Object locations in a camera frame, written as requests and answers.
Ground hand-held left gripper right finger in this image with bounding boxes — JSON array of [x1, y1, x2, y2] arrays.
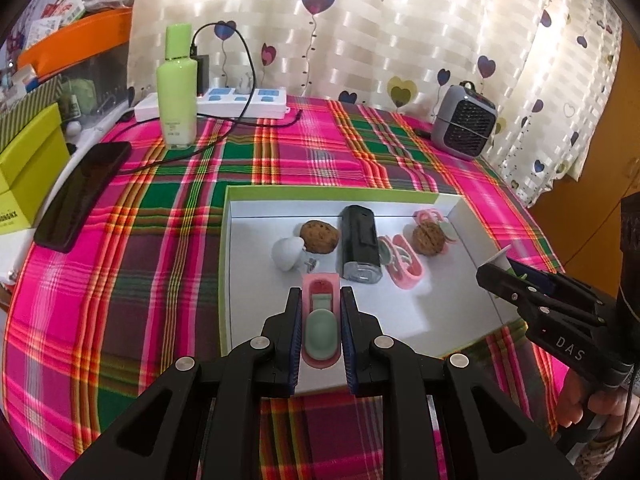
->
[[340, 286, 581, 480]]

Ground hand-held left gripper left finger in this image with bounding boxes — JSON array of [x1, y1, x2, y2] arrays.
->
[[60, 287, 306, 480]]

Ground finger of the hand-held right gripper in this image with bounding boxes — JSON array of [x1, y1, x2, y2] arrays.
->
[[510, 258, 618, 311], [475, 262, 608, 328]]

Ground pink case with green oval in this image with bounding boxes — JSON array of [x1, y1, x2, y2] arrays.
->
[[301, 274, 343, 367]]

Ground white green cardboard box tray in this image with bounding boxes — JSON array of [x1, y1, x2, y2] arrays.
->
[[218, 185, 531, 393]]

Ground white pump bottle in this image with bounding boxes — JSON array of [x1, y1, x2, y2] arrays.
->
[[479, 244, 523, 301]]

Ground white egg-shaped night light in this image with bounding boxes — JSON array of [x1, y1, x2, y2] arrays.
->
[[271, 237, 321, 273]]

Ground pink clear case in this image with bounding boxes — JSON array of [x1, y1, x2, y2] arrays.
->
[[377, 232, 425, 291]]

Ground black cylindrical device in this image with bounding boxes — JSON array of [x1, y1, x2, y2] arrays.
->
[[339, 205, 383, 285]]

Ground pink loop-handled tool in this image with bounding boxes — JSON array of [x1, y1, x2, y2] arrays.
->
[[414, 210, 458, 246]]

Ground person's right hand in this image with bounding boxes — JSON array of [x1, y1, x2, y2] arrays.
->
[[556, 367, 640, 441]]

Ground wooden cabinet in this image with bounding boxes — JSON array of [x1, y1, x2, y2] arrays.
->
[[530, 25, 640, 311]]

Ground large brown walnut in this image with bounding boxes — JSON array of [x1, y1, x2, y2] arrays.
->
[[299, 220, 341, 256]]

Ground small brown walnut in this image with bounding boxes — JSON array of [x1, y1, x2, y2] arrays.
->
[[411, 222, 447, 257]]

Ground pink green plaid tablecloth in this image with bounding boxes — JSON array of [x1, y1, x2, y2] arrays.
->
[[0, 97, 576, 480]]

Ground small grey fan heater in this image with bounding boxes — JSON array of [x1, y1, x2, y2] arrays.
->
[[431, 81, 498, 161]]

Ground white blue power strip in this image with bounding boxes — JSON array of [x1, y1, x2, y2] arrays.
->
[[135, 87, 291, 122]]

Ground black smartphone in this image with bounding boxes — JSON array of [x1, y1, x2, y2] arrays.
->
[[32, 141, 132, 253]]

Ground green lotion bottle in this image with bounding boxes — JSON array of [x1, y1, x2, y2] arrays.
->
[[156, 24, 199, 149]]

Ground black charger plug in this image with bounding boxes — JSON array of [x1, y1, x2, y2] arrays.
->
[[192, 54, 210, 96]]

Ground white foam board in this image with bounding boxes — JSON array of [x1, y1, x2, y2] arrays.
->
[[0, 230, 36, 286]]

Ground heart print curtain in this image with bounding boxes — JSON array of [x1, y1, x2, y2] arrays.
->
[[125, 0, 626, 206]]

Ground yellow-green cardboard box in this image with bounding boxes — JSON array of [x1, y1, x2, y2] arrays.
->
[[0, 102, 68, 236]]

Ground striped gift box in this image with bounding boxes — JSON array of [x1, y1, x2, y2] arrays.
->
[[0, 75, 63, 136]]

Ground orange lid storage bin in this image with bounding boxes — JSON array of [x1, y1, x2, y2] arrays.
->
[[17, 7, 135, 78]]

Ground pile of printed cards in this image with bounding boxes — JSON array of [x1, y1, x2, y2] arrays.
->
[[20, 0, 86, 46]]

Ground black charging cable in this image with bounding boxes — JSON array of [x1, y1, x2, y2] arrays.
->
[[112, 21, 306, 173]]

